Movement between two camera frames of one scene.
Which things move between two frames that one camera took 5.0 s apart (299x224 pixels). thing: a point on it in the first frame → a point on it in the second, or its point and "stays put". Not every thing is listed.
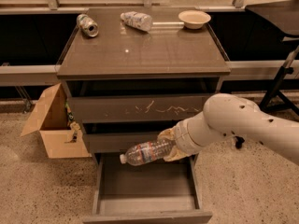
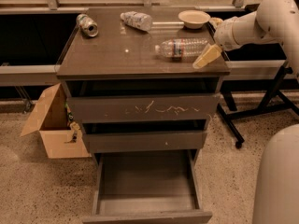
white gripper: [181, 139] → [224, 35]
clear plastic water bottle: [146, 152] → [181, 48]
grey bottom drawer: [159, 192] stays put
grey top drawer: [138, 101] stays put
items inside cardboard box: [74, 126] stays put
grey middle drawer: [119, 135] stays put
